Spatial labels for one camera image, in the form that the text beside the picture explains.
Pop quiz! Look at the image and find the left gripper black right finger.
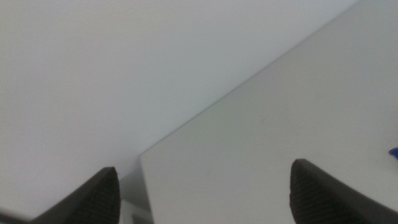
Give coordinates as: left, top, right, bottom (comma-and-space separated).
289, 158, 398, 224

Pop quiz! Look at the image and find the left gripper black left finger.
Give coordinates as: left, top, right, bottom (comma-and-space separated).
0, 166, 122, 224

